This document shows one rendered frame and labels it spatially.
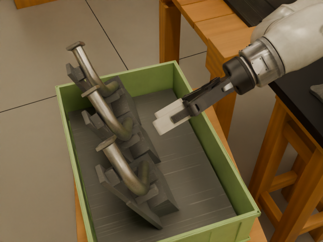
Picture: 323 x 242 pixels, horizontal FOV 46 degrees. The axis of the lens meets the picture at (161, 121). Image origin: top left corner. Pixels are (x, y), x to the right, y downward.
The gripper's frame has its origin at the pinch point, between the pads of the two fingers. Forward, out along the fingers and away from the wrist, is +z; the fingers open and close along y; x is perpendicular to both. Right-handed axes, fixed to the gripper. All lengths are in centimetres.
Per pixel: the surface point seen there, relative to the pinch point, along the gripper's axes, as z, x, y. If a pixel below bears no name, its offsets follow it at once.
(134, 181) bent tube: 11.6, 8.2, 0.3
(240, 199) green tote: -5.7, 31.1, -18.8
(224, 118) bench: -18, 24, -91
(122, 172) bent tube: 12.4, 5.1, 1.2
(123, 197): 16.3, 10.9, -3.0
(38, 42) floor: 69, -76, -222
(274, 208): -17, 72, -89
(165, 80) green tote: -4, -5, -58
